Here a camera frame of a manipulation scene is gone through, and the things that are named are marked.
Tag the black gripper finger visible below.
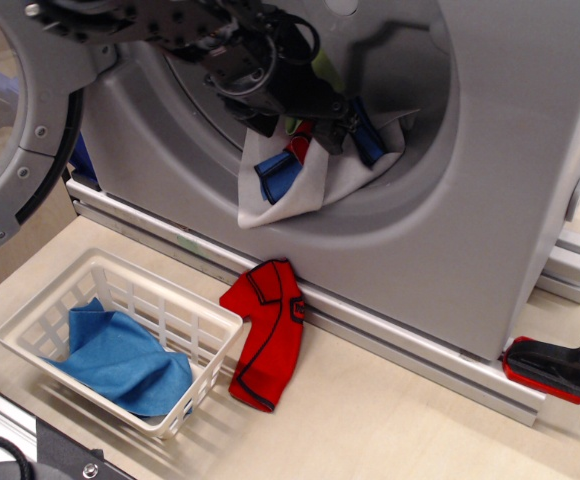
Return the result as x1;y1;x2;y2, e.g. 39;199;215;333
314;119;353;155
232;107;280;138

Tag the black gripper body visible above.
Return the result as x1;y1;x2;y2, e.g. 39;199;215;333
204;49;349;121

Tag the small red garment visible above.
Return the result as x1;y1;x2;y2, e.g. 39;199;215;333
284;119;314;165

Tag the grey cloth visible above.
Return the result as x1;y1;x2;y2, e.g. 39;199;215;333
237;110;417;229

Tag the dark blue miniature garment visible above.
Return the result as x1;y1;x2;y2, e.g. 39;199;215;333
254;97;388;205

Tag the light green cloth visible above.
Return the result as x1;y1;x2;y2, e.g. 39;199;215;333
284;48;345;135

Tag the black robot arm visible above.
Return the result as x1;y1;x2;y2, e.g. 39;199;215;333
24;1;356;155

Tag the grey toy washing machine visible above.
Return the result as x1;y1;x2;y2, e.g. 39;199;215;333
83;1;580;359

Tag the white plastic laundry basket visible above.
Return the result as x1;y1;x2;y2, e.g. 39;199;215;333
0;248;243;439

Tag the grey round machine door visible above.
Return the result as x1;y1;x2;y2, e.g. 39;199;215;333
0;1;116;247

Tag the red miniature shirt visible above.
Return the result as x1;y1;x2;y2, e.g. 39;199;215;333
220;259;305;413

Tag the light blue cloth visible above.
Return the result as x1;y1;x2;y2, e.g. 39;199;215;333
47;299;193;417

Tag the red black clamp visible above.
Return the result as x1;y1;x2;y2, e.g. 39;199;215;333
502;337;580;405

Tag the aluminium profile rail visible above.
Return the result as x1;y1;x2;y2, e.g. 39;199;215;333
67;180;580;426

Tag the black bracket with screw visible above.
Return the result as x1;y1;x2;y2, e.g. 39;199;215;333
36;418;132;479

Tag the black braided cable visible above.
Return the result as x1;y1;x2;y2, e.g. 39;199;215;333
0;430;34;480

